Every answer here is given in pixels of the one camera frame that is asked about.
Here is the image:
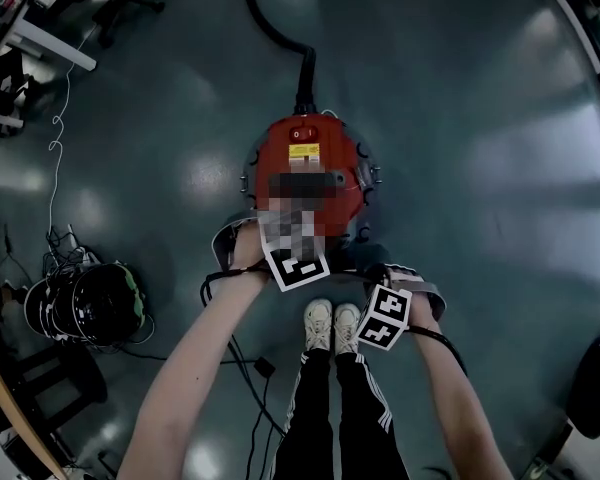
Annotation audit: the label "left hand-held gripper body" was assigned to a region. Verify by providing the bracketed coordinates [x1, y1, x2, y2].
[256, 206, 332, 294]

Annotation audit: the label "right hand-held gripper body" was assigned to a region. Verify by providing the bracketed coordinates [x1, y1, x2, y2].
[354, 266, 417, 353]

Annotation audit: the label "person's right forearm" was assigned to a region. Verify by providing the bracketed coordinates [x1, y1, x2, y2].
[406, 295, 517, 480]

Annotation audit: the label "person's left forearm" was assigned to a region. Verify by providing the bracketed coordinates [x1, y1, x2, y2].
[121, 226, 272, 480]

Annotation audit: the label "person's right white shoe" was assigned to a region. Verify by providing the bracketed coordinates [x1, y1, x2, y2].
[333, 302, 363, 357]

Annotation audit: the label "person's white shoe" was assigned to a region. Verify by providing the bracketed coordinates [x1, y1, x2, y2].
[303, 297, 335, 352]
[333, 302, 363, 357]

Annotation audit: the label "person's left white shoe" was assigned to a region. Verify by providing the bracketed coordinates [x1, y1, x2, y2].
[303, 297, 335, 352]

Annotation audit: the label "person's black striped trousers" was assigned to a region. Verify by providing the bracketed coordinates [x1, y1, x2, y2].
[271, 347, 412, 480]

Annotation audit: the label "red vacuum cleaner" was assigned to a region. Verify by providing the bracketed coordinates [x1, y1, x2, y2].
[238, 109, 382, 250]

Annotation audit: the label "pile of black helmets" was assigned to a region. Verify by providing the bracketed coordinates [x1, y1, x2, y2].
[23, 224, 149, 343]

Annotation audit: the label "black rounded object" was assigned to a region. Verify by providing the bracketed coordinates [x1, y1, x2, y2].
[564, 329, 600, 440]

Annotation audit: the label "black office chair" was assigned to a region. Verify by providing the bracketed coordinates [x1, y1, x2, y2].
[91, 0, 182, 48]

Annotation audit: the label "round wooden table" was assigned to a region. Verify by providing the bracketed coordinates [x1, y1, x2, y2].
[0, 335, 69, 480]

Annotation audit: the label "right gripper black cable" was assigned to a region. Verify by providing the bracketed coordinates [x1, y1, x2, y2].
[408, 325, 469, 377]

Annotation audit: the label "black floor cable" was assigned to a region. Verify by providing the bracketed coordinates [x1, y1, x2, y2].
[198, 267, 287, 480]

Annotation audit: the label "black vacuum hose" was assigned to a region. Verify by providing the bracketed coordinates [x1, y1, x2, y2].
[240, 0, 322, 117]

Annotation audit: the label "thin white floor cable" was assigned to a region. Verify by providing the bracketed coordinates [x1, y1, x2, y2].
[46, 31, 90, 235]

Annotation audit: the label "black window frame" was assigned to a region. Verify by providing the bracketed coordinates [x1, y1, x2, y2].
[548, 0, 600, 75]

